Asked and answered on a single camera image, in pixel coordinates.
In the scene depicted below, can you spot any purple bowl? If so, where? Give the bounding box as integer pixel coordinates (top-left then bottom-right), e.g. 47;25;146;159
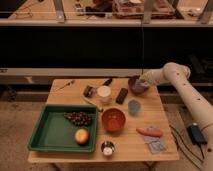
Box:
128;76;149;95

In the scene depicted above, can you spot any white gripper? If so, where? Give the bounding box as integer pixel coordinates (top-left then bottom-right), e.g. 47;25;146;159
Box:
139;69;164;86

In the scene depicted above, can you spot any black handled utensil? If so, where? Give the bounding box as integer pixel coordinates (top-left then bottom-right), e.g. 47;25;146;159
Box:
94;78;113;89

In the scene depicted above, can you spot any black power adapter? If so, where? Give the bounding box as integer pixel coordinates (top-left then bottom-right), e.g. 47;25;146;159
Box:
187;123;207;145

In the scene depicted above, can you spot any orange carrot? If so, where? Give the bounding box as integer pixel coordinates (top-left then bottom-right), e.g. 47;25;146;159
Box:
136;128;163;137

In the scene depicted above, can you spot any orange bowl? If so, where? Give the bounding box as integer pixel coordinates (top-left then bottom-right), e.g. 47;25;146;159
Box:
101;108;126;133

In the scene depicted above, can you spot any blue plastic cup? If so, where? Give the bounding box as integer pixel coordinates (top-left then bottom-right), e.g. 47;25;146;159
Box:
128;100;141;116

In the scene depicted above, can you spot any small metal cup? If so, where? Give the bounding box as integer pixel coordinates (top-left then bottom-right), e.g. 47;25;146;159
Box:
101;141;115;157

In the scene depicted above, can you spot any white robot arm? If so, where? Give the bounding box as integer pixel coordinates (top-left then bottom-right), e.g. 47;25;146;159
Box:
139;62;213;171

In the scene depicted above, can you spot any wooden spoon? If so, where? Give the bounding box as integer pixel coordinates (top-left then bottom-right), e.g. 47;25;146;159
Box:
82;97;103;112

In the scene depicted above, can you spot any bunch of dark grapes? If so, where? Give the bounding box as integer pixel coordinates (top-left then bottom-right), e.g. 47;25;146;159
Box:
64;112;92;126

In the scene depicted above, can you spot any black brush tool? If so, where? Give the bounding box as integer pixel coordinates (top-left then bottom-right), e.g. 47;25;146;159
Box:
83;85;95;97

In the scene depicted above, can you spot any black remote control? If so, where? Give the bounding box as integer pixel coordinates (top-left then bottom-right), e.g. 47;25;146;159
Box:
116;88;128;104

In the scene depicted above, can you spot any green plastic tray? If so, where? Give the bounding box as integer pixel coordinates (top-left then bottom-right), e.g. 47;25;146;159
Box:
28;105;98;153

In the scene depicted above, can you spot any white cup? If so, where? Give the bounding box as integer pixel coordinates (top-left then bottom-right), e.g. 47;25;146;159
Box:
97;86;111;103

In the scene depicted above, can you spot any grey blue cloth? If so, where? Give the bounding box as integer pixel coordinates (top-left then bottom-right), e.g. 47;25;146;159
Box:
144;135;167;154

